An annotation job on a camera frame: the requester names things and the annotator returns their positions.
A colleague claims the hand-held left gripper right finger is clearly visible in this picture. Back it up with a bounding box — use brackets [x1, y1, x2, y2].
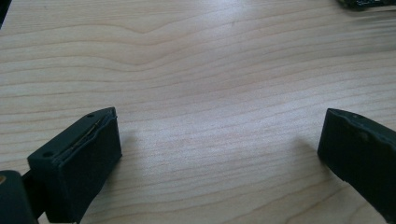
[317, 107, 396, 224]

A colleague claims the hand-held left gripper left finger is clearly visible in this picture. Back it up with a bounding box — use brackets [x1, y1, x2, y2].
[21, 106, 123, 224]

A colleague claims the dark circuit board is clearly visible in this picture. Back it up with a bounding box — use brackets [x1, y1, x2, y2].
[336, 0, 396, 10]

